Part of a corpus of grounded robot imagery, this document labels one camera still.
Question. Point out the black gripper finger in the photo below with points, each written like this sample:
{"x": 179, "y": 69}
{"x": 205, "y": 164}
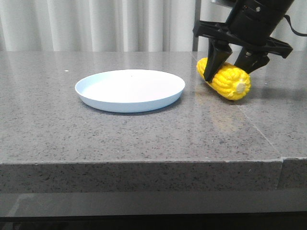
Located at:
{"x": 216, "y": 61}
{"x": 250, "y": 61}

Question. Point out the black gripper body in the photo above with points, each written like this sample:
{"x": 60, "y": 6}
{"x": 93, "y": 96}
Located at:
{"x": 249, "y": 25}

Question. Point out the yellow plastic corn cob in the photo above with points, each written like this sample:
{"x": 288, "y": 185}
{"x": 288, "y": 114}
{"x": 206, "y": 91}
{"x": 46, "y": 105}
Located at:
{"x": 231, "y": 82}

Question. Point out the light blue round plate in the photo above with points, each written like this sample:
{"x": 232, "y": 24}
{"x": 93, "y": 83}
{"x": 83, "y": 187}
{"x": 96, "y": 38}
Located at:
{"x": 130, "y": 90}

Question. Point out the white pleated curtain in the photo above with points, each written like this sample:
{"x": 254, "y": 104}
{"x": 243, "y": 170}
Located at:
{"x": 105, "y": 25}

